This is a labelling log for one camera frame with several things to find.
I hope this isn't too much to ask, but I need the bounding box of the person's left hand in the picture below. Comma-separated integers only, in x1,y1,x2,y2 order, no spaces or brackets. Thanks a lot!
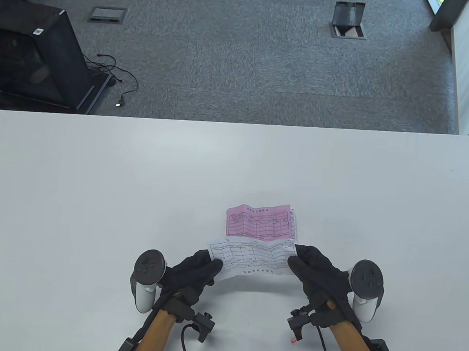
156,246,224,311

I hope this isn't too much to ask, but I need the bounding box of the person's right hand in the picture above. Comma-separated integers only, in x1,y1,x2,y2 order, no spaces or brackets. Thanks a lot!
284,243,359,327

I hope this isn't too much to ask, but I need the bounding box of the white invoice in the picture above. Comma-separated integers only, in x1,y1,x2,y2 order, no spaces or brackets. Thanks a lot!
287,208,298,242
206,235,300,286

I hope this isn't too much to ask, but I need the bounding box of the pink invoice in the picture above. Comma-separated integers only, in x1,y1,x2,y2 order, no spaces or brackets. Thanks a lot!
225,201,293,242

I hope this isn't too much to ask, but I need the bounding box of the person's right forearm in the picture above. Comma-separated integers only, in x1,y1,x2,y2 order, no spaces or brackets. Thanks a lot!
323,300,381,351

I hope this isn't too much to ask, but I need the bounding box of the person's left forearm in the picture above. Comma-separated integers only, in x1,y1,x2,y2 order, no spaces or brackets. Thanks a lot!
132,307,178,351

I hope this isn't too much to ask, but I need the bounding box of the gray left hand controller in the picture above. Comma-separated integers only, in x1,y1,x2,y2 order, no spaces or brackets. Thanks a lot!
128,249,169,315

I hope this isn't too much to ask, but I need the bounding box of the gray hand controller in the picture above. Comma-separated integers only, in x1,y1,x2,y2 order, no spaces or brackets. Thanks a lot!
128,249,169,315
346,259,386,324

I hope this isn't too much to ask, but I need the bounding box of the gray right hand controller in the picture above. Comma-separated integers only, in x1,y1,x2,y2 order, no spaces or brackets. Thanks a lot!
346,259,386,324

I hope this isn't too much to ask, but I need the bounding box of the open gray floor box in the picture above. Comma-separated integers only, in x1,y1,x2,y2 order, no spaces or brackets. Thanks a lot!
329,1,369,41

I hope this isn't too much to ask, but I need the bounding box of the black cabinet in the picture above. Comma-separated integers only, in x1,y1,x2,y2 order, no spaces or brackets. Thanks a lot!
0,0,116,116

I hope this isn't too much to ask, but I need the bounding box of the closed gray floor box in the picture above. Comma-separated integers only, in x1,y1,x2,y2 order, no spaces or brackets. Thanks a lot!
88,5,129,24

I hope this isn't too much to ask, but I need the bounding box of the dark pillar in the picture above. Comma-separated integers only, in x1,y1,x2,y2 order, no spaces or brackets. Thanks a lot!
429,0,464,34

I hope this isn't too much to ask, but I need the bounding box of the black left glove cable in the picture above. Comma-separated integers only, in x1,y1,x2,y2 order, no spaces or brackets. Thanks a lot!
180,309,217,351

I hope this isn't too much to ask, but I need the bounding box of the black floor cable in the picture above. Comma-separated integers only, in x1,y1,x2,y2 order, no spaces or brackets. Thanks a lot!
81,53,141,109

